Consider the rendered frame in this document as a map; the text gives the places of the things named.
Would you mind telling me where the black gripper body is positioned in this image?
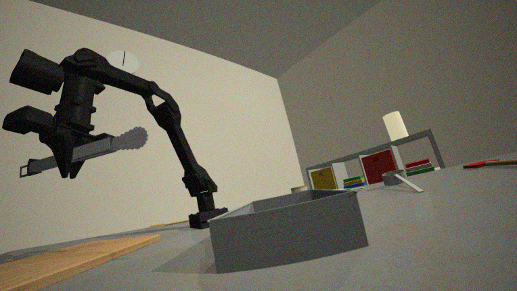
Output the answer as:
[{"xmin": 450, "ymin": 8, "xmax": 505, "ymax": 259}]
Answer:
[{"xmin": 2, "ymin": 95, "xmax": 115, "ymax": 144}]

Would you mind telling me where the grey metal saucepan with flat handle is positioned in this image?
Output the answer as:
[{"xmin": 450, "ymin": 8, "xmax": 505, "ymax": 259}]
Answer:
[{"xmin": 382, "ymin": 169, "xmax": 424, "ymax": 193}]

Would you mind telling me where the wooden board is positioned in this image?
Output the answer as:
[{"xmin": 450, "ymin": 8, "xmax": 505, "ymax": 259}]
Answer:
[{"xmin": 0, "ymin": 234, "xmax": 161, "ymax": 291}]

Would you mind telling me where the grey roasting tin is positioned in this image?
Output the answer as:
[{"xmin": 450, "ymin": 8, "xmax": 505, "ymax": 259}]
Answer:
[{"xmin": 207, "ymin": 189, "xmax": 369, "ymax": 274}]

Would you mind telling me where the small cream jar with orange lid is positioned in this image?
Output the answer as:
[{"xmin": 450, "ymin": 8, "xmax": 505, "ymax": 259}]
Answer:
[{"xmin": 291, "ymin": 185, "xmax": 308, "ymax": 193}]

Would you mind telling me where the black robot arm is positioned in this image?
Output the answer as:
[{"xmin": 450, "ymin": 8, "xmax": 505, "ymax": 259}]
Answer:
[{"xmin": 9, "ymin": 48, "xmax": 218, "ymax": 214}]

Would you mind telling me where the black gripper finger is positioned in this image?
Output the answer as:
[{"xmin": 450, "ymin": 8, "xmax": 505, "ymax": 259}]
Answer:
[
  {"xmin": 39, "ymin": 133, "xmax": 76, "ymax": 178},
  {"xmin": 70, "ymin": 140, "xmax": 93, "ymax": 179}
]

